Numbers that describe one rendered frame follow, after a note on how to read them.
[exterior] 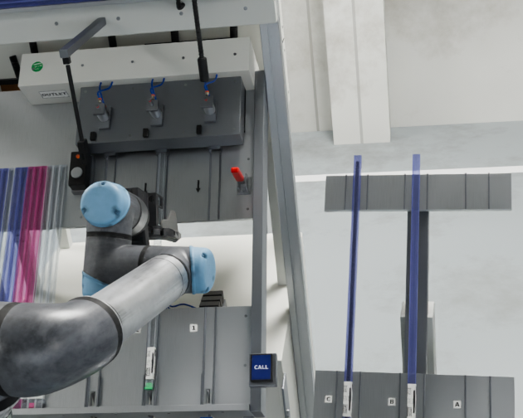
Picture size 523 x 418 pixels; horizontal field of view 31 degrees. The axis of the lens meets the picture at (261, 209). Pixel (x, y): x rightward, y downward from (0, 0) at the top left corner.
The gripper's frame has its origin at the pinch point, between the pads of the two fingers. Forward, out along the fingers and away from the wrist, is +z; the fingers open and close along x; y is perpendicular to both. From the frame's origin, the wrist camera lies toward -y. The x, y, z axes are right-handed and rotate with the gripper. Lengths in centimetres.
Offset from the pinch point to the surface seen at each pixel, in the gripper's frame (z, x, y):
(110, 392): -6.1, 7.6, -28.9
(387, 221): 228, -43, 34
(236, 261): 64, -4, 2
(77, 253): 72, 42, 7
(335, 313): 164, -23, -7
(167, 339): -3.7, -2.7, -19.4
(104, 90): -0.7, 10.6, 31.3
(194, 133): 0.3, -7.8, 21.3
